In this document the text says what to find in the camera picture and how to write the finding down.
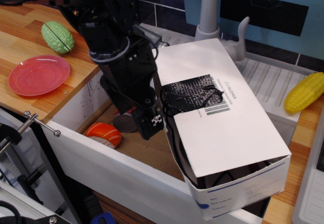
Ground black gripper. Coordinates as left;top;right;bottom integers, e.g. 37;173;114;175
89;39;164;140

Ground white cardboard box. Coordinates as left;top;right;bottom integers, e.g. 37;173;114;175
156;38;291;220

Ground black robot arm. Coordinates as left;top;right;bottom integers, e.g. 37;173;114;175
59;0;163;140

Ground beans toy can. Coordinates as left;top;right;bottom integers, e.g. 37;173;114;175
112;110;137;133

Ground salmon sushi toy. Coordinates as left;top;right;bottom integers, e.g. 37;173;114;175
86;122;122;149

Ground grey salt shaker toy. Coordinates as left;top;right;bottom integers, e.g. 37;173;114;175
132;24;170;48

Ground grey toy faucet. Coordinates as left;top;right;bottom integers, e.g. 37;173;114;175
195;0;250;62

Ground pink plastic plate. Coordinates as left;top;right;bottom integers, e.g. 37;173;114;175
8;55;70;97

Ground green toy bitter gourd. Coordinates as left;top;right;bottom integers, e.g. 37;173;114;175
41;21;74;54

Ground metal clamp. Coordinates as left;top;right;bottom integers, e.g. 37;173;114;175
1;111;61;155

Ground yellow toy corn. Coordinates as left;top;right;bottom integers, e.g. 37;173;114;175
283;72;323;114

